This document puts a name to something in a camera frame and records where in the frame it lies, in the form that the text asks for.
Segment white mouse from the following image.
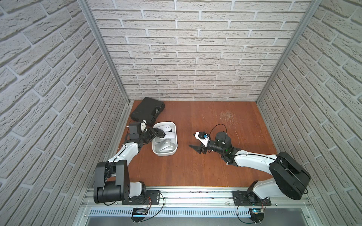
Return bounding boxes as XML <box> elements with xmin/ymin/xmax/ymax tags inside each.
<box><xmin>155</xmin><ymin>140</ymin><xmax>175</xmax><ymax>153</ymax></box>
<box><xmin>163</xmin><ymin>132</ymin><xmax>176</xmax><ymax>139</ymax></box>
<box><xmin>159</xmin><ymin>125</ymin><xmax>173</xmax><ymax>132</ymax></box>

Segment black mouse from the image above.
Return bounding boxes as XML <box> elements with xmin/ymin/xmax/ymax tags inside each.
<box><xmin>153</xmin><ymin>128</ymin><xmax>165</xmax><ymax>138</ymax></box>

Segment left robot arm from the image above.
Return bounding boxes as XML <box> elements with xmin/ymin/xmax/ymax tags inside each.
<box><xmin>93</xmin><ymin>129</ymin><xmax>156</xmax><ymax>206</ymax></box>

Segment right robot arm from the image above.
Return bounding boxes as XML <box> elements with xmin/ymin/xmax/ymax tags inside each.
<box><xmin>189</xmin><ymin>131</ymin><xmax>311</xmax><ymax>204</ymax></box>

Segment white storage box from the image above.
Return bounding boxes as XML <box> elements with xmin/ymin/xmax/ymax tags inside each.
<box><xmin>152</xmin><ymin>121</ymin><xmax>178</xmax><ymax>157</ymax></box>

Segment black carrying case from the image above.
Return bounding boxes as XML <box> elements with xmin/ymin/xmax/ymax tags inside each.
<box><xmin>131</xmin><ymin>97</ymin><xmax>165</xmax><ymax>127</ymax></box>

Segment left controller board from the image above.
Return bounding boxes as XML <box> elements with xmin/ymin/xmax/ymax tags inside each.
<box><xmin>132</xmin><ymin>208</ymin><xmax>149</xmax><ymax>216</ymax></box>

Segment controller board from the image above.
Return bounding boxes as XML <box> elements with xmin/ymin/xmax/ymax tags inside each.
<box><xmin>132</xmin><ymin>208</ymin><xmax>149</xmax><ymax>216</ymax></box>
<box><xmin>249</xmin><ymin>208</ymin><xmax>265</xmax><ymax>222</ymax></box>

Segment right controller board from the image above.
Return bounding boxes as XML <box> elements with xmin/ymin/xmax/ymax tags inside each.
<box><xmin>249</xmin><ymin>208</ymin><xmax>265</xmax><ymax>222</ymax></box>

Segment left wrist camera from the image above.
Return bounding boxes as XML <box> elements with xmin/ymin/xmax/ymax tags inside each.
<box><xmin>128</xmin><ymin>121</ymin><xmax>147</xmax><ymax>137</ymax></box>

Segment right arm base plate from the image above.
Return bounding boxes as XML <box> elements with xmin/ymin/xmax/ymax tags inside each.
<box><xmin>232</xmin><ymin>190</ymin><xmax>272</xmax><ymax>206</ymax></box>

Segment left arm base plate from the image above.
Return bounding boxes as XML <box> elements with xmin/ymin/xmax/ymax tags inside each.
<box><xmin>122</xmin><ymin>190</ymin><xmax>161</xmax><ymax>205</ymax></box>

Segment aluminium front rail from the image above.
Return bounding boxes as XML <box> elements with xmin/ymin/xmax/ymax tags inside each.
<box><xmin>81</xmin><ymin>186</ymin><xmax>313</xmax><ymax>210</ymax></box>

